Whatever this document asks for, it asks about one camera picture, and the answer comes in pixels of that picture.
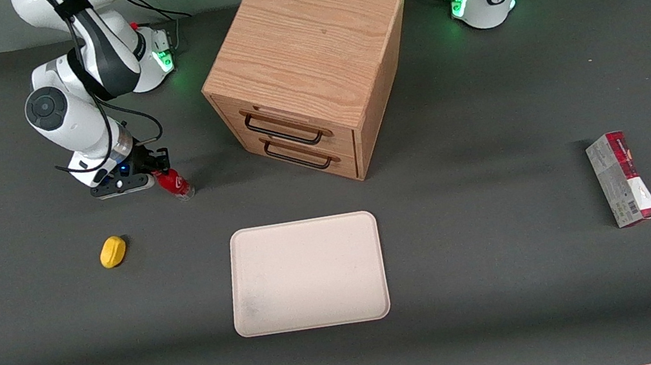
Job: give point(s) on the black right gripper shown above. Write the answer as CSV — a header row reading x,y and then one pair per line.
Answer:
x,y
147,160

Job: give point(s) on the wooden two-drawer cabinet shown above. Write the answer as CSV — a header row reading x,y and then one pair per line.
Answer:
x,y
302,36

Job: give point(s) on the yellow toy lemon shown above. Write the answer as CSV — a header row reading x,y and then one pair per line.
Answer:
x,y
112,252

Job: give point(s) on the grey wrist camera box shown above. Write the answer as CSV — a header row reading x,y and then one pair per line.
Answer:
x,y
120,186

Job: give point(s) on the red coke bottle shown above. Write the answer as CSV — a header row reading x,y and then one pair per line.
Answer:
x,y
175,185

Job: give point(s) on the red and white carton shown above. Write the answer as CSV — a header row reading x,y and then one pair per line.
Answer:
x,y
622,181

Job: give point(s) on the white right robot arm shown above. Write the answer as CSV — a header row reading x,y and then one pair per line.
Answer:
x,y
69,122

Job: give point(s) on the white rectangular tray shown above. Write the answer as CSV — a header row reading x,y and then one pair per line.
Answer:
x,y
307,273

